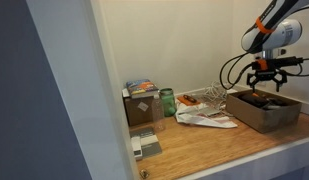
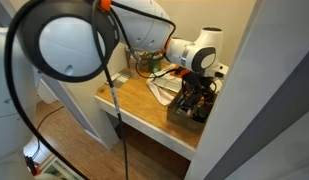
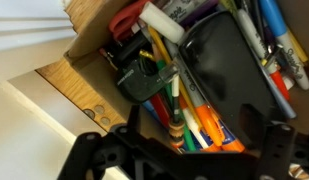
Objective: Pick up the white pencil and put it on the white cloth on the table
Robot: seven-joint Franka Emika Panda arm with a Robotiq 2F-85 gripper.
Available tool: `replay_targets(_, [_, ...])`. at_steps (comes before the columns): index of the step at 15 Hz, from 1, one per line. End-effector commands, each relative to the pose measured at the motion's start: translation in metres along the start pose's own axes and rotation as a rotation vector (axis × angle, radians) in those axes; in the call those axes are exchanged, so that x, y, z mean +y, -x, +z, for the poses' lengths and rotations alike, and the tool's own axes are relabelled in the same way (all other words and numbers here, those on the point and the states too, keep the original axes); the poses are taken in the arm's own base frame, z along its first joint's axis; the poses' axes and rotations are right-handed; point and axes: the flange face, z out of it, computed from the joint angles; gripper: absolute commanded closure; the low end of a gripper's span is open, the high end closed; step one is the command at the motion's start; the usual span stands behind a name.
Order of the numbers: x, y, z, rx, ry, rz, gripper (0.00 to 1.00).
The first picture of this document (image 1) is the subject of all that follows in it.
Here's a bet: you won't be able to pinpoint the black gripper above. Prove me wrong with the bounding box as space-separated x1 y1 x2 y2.
246 68 289 93

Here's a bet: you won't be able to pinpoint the black stapler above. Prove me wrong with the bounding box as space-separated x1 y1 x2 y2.
238 93 272 108

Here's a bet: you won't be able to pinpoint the large open cardboard box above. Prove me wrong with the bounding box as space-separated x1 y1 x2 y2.
225 89 303 134

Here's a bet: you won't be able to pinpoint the white flat book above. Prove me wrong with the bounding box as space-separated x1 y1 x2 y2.
200 106 222 118

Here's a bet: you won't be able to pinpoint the black glasses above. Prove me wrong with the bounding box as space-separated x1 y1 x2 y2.
183 94 198 104

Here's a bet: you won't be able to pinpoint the orange flat case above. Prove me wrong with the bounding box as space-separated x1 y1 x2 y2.
176 94 202 107

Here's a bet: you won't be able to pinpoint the green glass jar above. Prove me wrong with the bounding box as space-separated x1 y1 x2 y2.
159 87 177 118

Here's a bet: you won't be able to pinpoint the colourful book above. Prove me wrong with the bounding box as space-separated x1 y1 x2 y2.
125 78 160 99

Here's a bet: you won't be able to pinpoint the small brown cardboard box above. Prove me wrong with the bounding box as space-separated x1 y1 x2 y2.
123 91 158 127

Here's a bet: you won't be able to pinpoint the small grey box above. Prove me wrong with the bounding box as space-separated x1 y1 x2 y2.
129 126 163 159

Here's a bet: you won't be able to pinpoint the white remote control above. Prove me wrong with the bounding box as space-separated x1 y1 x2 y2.
130 135 143 161

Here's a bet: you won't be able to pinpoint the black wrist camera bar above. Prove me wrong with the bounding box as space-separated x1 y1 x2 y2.
251 56 304 70

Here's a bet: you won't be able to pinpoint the orange cable strap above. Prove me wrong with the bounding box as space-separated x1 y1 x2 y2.
255 16 276 35

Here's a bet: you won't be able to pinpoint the white cable bundle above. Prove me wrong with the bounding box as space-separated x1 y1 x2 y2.
193 81 235 111

